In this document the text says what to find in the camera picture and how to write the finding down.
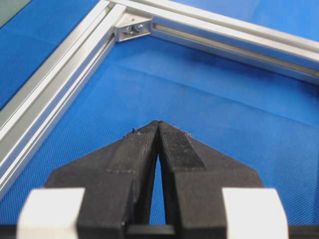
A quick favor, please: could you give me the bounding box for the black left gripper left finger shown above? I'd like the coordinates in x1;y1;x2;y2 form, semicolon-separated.
45;120;159;239

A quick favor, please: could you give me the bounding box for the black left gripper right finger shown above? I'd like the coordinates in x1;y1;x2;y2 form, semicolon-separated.
158;121;263;239

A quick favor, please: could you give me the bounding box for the aluminium extrusion frame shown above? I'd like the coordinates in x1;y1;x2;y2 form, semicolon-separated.
0;0;319;196

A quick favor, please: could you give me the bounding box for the aluminium corner bracket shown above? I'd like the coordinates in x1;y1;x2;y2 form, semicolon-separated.
114;12;152;42

